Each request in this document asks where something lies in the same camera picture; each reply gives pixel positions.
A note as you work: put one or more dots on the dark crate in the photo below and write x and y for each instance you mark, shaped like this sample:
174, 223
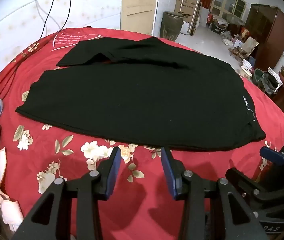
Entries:
219, 27

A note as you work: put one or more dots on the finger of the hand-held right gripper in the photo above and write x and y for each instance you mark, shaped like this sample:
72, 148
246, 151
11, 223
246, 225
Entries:
272, 155
244, 183

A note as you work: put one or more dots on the dark wooden wardrobe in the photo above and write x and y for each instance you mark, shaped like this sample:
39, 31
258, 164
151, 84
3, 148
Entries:
269, 32

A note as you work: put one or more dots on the grey clothes pile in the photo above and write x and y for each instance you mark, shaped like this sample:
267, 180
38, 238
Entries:
272, 82

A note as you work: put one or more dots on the beige paper bag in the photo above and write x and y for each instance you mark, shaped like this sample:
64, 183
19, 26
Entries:
250, 43

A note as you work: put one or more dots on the white enamel basin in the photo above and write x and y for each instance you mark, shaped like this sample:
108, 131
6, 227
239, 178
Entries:
246, 68

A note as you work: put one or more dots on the pink cloth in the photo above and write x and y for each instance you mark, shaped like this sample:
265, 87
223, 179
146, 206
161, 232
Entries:
10, 212

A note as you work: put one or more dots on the large cardboard box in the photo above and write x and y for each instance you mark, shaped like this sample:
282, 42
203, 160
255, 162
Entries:
188, 10

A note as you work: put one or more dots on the beige cardboard panel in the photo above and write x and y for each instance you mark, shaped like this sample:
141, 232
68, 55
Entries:
138, 7

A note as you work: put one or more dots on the red floral bedsheet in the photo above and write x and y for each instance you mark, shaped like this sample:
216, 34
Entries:
207, 160

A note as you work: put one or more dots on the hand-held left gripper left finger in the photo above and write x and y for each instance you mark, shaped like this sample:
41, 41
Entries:
113, 172

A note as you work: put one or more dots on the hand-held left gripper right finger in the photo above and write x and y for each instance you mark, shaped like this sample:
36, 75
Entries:
168, 172

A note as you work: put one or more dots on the wooden framed window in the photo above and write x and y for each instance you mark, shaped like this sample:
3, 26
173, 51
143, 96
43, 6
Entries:
228, 2

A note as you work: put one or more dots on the brown ceramic jar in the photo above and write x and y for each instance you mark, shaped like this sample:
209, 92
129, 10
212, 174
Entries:
170, 26

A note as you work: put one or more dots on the small blue box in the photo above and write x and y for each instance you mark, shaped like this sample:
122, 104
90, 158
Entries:
252, 61

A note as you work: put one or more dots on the green bucket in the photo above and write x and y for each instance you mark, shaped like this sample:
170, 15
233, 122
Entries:
258, 76

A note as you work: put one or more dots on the white plastic bags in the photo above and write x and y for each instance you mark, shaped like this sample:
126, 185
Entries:
228, 40

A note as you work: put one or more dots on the white plastic jug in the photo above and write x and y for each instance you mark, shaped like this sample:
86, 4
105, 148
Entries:
185, 27

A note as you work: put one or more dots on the black pants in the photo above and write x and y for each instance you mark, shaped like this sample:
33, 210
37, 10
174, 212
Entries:
132, 100

